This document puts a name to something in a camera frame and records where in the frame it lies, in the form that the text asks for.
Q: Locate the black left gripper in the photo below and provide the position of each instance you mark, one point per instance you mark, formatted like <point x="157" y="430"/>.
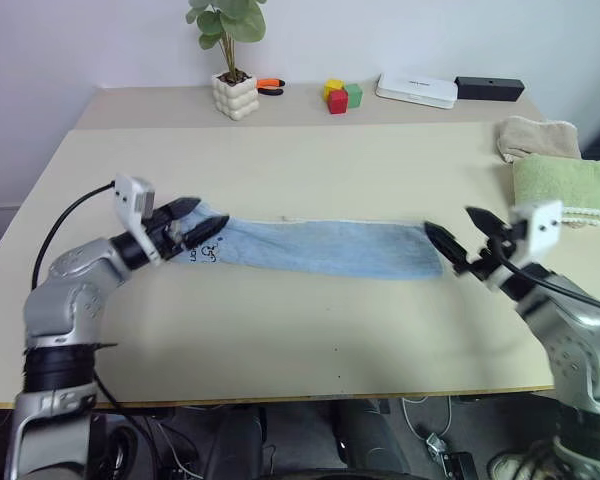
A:
<point x="166" y="235"/>

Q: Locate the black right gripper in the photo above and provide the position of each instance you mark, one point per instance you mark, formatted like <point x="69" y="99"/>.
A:
<point x="497" y="250"/>

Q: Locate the light blue towel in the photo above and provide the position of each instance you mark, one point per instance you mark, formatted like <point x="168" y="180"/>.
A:
<point x="325" y="245"/>

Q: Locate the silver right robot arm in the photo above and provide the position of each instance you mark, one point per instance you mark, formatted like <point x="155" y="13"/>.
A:
<point x="570" y="330"/>

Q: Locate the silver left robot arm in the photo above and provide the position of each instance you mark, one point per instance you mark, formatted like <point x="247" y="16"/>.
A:
<point x="75" y="295"/>

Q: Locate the green folded towel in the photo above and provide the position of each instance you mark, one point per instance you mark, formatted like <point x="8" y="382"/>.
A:
<point x="560" y="182"/>

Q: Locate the beige folded towel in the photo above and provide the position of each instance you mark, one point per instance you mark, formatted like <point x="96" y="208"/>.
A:
<point x="537" y="137"/>

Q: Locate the cream bubble plant pot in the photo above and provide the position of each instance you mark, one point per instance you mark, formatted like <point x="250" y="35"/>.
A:
<point x="235" y="97"/>

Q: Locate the black rectangular box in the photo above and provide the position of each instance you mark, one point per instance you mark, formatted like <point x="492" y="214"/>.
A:
<point x="490" y="89"/>

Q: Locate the white flat box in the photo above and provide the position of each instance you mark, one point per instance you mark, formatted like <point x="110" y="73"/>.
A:
<point x="415" y="91"/>

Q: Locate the orange black pliers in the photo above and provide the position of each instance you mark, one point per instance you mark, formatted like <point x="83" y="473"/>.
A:
<point x="270" y="86"/>

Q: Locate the green cube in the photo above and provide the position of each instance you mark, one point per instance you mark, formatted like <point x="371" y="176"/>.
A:
<point x="354" y="95"/>

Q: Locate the red cube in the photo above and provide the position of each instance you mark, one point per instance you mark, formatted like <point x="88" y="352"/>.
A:
<point x="338" y="102"/>

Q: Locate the yellow cube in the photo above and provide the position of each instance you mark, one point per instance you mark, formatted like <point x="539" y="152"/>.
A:
<point x="332" y="86"/>

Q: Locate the green leafy plant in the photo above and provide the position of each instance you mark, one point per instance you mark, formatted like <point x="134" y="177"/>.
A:
<point x="230" y="22"/>

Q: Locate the metal clamp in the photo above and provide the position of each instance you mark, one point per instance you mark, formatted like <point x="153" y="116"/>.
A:
<point x="447" y="452"/>

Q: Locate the white shoe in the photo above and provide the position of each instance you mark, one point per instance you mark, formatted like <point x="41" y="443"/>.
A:
<point x="517" y="462"/>

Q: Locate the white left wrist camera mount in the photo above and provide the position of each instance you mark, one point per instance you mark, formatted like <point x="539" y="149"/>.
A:
<point x="130" y="192"/>

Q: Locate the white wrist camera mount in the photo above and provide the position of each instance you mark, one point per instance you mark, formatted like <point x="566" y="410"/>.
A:
<point x="542" y="230"/>
<point x="130" y="192"/>

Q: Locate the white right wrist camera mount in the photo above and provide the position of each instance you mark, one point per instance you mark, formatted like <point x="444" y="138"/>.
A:
<point x="542" y="230"/>

